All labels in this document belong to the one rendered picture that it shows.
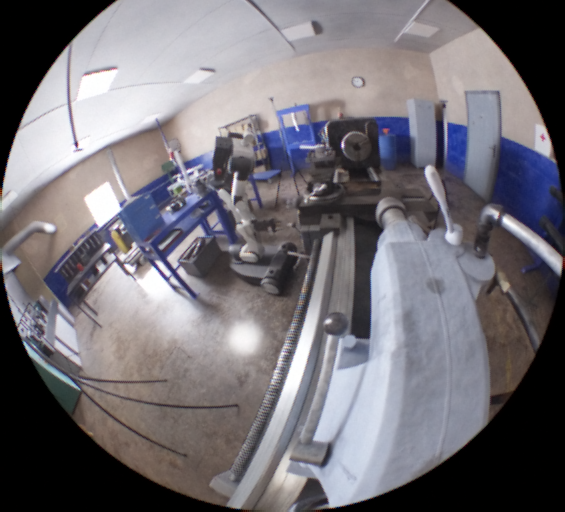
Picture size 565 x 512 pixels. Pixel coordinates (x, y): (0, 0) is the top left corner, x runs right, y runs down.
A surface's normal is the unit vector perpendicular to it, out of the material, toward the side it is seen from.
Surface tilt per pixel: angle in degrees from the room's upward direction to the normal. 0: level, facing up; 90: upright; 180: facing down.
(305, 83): 90
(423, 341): 0
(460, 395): 0
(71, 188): 90
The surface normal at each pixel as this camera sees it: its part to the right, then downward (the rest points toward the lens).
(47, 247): 0.92, -0.01
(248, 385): -0.24, -0.80
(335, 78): -0.30, 0.59
